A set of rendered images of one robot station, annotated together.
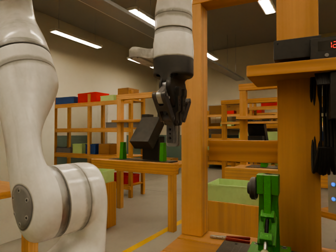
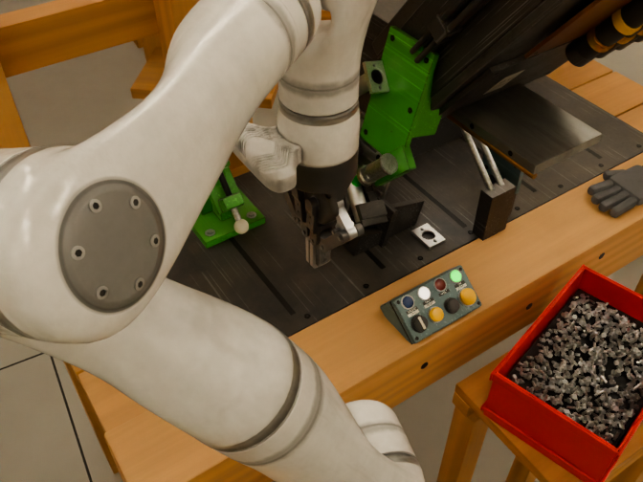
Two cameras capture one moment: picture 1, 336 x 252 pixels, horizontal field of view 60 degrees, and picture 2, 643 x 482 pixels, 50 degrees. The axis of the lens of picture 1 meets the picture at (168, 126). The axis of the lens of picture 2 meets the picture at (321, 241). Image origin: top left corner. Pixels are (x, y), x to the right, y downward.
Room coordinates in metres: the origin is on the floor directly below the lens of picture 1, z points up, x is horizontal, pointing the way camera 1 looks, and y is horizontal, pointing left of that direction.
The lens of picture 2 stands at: (0.26, 0.44, 1.82)
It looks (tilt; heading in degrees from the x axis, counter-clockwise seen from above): 44 degrees down; 301
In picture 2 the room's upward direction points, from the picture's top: straight up
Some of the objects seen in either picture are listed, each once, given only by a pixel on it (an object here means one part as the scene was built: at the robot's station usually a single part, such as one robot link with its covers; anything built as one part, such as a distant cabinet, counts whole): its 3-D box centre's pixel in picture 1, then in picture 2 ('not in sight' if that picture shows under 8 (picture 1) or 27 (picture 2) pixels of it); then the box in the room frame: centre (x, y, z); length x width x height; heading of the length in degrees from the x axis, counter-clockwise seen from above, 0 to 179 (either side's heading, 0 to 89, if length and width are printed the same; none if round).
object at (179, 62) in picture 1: (173, 81); (318, 176); (0.54, -0.01, 1.40); 0.08 x 0.08 x 0.09
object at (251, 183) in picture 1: (252, 188); not in sight; (0.99, -0.29, 1.12); 0.07 x 0.03 x 0.08; 155
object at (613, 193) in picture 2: not in sight; (628, 186); (0.29, -0.82, 0.91); 0.20 x 0.11 x 0.03; 62
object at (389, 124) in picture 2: not in sight; (410, 92); (0.67, -0.53, 1.17); 0.13 x 0.12 x 0.20; 65
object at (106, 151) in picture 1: (94, 141); not in sight; (6.74, 1.70, 1.13); 2.48 x 0.54 x 2.27; 60
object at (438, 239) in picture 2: not in sight; (428, 236); (0.58, -0.48, 0.90); 0.06 x 0.04 x 0.01; 155
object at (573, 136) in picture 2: not in sight; (486, 102); (0.57, -0.65, 1.11); 0.39 x 0.16 x 0.03; 155
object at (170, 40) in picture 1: (164, 44); (300, 120); (0.54, 0.01, 1.47); 0.11 x 0.09 x 0.06; 65
